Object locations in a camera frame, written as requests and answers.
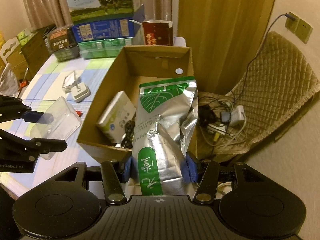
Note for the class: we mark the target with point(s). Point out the clear plastic lid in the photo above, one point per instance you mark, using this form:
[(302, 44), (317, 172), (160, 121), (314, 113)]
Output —
[(64, 127)]

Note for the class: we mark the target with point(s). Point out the small white medicine box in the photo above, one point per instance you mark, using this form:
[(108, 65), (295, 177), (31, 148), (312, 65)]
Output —
[(114, 118)]

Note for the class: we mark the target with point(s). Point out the wall power outlet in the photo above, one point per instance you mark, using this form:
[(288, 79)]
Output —
[(292, 22)]

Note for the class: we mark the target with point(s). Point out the wooden door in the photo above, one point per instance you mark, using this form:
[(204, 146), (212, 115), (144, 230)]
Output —
[(224, 36)]

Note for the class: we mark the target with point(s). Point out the cow milk carton box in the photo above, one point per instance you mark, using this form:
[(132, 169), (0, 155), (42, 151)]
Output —
[(100, 0)]

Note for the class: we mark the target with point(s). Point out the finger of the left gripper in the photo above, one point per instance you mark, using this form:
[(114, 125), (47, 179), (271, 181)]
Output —
[(37, 117)]

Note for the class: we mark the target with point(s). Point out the blue milk carton box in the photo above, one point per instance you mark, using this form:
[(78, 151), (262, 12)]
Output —
[(123, 27)]

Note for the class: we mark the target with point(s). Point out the dark red gift box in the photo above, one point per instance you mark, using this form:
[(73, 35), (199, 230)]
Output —
[(158, 32)]

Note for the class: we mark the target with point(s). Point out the white plastic bag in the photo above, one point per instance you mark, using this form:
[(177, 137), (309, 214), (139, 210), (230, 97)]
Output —
[(9, 84)]

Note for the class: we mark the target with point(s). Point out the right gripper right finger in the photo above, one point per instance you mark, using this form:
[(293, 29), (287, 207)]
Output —
[(205, 176)]

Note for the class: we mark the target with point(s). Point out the checked tablecloth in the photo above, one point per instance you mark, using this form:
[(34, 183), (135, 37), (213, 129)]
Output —
[(43, 90)]

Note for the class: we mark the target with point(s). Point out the white power strip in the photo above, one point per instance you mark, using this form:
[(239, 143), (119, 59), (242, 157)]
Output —
[(227, 119)]

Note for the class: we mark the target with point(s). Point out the beige curtain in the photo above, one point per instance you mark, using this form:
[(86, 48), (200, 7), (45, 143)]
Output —
[(45, 12)]

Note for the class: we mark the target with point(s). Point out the clear plastic packet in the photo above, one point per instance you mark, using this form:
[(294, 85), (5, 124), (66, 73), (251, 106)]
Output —
[(71, 80)]

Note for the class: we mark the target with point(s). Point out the white plug night light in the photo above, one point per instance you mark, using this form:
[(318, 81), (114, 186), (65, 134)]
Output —
[(79, 92)]

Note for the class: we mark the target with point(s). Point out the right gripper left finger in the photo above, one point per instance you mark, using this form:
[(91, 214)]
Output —
[(113, 175)]

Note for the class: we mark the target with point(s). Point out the brown cardboard box stack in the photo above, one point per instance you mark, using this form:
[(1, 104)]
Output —
[(27, 52)]

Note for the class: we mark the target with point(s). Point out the red snack packet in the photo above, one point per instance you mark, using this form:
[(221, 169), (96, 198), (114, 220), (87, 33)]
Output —
[(79, 113)]

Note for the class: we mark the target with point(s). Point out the black hot pot bowl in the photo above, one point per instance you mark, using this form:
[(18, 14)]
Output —
[(62, 43)]

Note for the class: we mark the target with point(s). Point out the green drink carton pack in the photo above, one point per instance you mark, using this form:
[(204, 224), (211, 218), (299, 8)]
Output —
[(103, 48)]

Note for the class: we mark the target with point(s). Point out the silver green foil pouch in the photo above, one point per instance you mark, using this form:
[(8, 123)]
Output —
[(165, 120)]

